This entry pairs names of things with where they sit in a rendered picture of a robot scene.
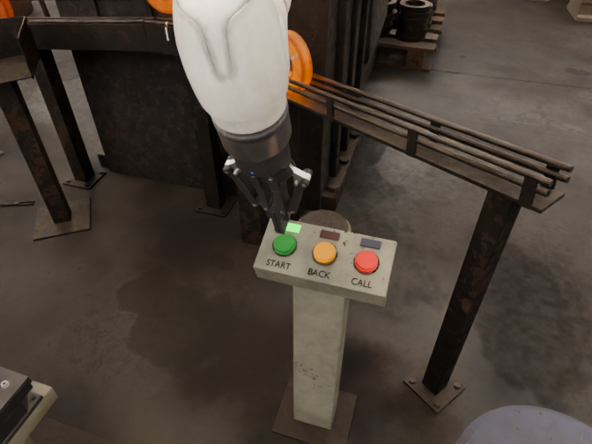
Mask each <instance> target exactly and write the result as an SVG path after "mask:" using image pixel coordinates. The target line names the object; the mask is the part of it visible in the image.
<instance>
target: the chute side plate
mask: <svg viewBox="0 0 592 444"><path fill-rule="evenodd" d="M29 26H30V28H31V31H32V34H33V37H34V40H35V42H36V45H37V48H38V49H55V50H102V51H149V52H157V53H164V54H171V55H178V56H179V51H178V48H177V45H176V41H175V36H174V27H173V26H158V25H150V24H29ZM165 27H166V29H167V34H168V39H169V41H168V40H167V35H166V29H165Z"/></svg>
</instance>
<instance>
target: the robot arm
mask: <svg viewBox="0 0 592 444"><path fill-rule="evenodd" d="M291 1H292V0H173V23H174V36H175V41H176V45H177V48H178V51H179V55H180V58H181V62H182V65H183V68H184V70H185V72H186V75H187V77H188V79H189V82H190V84H191V87H192V89H193V91H194V93H195V95H196V97H197V98H198V100H199V102H200V104H201V106H202V107H203V109H204V110H205V111H206V112H207V113H208V114H209V115H210V116H211V119H212V122H213V124H214V127H215V128H216V130H217V132H218V135H219V138H220V140H221V143H222V145H223V147H224V148H225V150H226V151H227V152H228V153H229V154H230V155H231V156H228V158H227V160H226V163H225V166H224V168H223V172H224V173H226V174H227V175H228V176H229V177H231V178H232V179H233V181H234V182H235V183H236V185H237V186H238V187H239V189H240V190H241V192H242V193H243V194H244V196H245V197H246V198H247V199H248V200H249V202H250V203H251V204H252V205H253V206H255V207H257V206H258V205H261V206H262V207H263V209H264V210H265V211H266V214H267V217H268V218H271V219H272V222H273V225H274V228H275V231H276V233H281V234H285V230H286V228H287V225H288V222H289V219H290V217H291V214H296V212H297V210H298V207H299V204H300V199H301V196H302V192H303V190H304V189H306V188H307V187H308V184H309V182H310V179H311V176H312V173H313V171H312V170H311V169H309V168H306V169H304V170H303V171H301V170H300V169H298V168H297V167H296V164H295V162H294V161H293V160H292V158H291V152H290V146H289V140H290V137H291V134H292V125H291V121H290V116H289V110H288V108H289V107H288V100H287V98H286V93H287V89H288V84H289V79H288V73H289V70H290V55H289V45H288V31H287V16H288V11H289V9H290V6H291ZM291 176H292V177H293V181H294V184H293V185H294V186H295V188H294V191H293V194H292V199H290V197H289V194H288V190H287V186H286V182H285V181H286V180H287V179H289V178H290V177H291ZM274 197H275V198H274ZM273 199H274V201H273Z"/></svg>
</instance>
